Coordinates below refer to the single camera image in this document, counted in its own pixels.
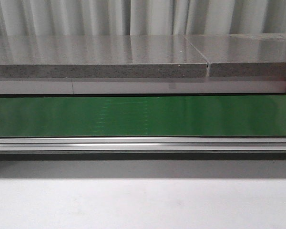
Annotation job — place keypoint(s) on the green conveyor belt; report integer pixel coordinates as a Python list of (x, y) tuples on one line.
[(223, 115)]

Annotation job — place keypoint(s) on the grey stone counter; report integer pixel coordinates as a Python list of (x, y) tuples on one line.
[(143, 64)]

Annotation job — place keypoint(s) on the grey curtain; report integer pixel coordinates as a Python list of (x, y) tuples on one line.
[(141, 17)]

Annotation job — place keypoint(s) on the aluminium conveyor frame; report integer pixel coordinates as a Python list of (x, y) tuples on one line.
[(127, 148)]

